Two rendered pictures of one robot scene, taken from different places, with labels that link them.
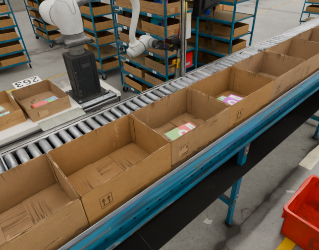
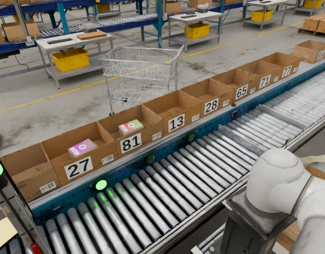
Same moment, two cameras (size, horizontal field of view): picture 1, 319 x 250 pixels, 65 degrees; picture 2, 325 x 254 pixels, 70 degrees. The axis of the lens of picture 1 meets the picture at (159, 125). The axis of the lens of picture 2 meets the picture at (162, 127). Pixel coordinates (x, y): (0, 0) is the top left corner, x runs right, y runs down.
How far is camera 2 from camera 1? 2.42 m
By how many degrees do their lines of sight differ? 109
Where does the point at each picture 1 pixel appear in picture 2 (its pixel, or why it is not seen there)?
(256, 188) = not seen: hidden behind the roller
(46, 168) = (203, 108)
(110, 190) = (169, 97)
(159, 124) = (144, 144)
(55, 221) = (186, 89)
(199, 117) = not seen: hidden behind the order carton
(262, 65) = not seen: outside the picture
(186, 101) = (118, 149)
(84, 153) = (188, 117)
